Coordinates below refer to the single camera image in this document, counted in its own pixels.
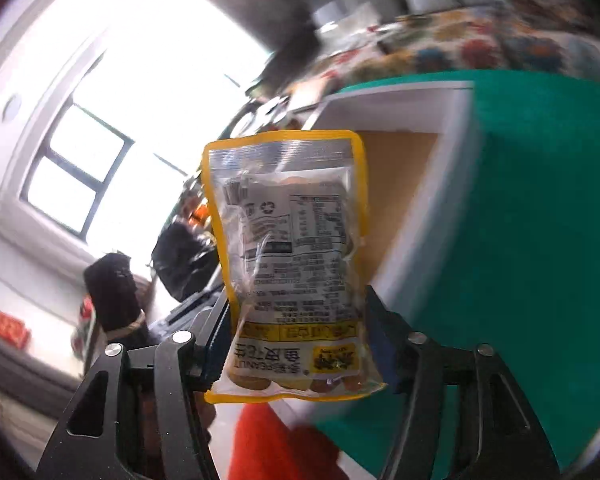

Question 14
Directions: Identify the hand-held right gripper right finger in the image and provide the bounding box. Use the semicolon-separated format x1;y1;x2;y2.
364;284;563;480

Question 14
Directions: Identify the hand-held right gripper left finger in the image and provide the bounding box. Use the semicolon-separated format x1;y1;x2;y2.
36;290;231;480

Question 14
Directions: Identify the yellow peanut snack packet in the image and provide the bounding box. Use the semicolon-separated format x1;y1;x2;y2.
201;129;388;405

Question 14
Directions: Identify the white cardboard box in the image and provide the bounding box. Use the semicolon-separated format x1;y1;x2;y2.
280;80;481;431

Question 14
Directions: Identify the black shiny bag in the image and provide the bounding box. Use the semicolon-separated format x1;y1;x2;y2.
151;220;220;303

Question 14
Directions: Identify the black roll with tan band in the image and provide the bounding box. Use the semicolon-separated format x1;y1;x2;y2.
83;252;148;341

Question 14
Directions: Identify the red clothing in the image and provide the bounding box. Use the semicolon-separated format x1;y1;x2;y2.
227;402;361;480

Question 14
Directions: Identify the small red box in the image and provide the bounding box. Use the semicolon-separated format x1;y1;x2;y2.
0;310;31;348

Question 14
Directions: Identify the window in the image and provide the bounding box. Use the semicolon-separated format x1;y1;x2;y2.
17;10;276;241

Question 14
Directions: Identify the floral bedsheet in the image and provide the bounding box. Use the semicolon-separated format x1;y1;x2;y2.
300;5;600;96

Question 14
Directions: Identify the round wall fixture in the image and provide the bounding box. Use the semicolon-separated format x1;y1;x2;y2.
2;94;23;122

